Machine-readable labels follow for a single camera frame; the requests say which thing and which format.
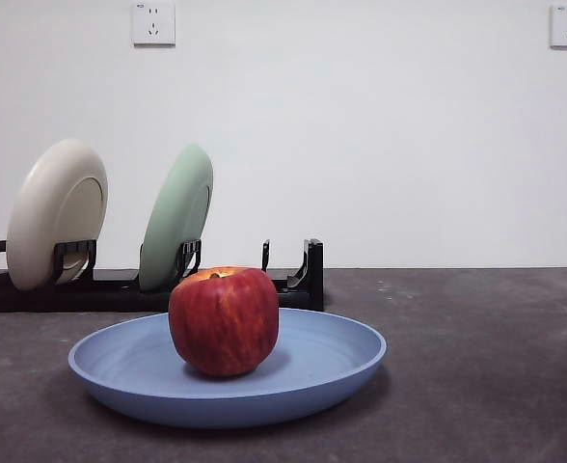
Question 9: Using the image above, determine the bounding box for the red apple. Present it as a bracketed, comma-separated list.
[168, 265, 281, 378]

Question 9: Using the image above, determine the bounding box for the blue plate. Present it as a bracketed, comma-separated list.
[67, 307, 389, 430]

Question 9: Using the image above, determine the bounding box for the green plate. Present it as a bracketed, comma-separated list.
[139, 143, 215, 293]

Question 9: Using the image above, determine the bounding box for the cream plate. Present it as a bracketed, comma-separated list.
[6, 138, 109, 292]

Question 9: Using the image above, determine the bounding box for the black plate rack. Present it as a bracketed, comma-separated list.
[0, 237, 325, 313]

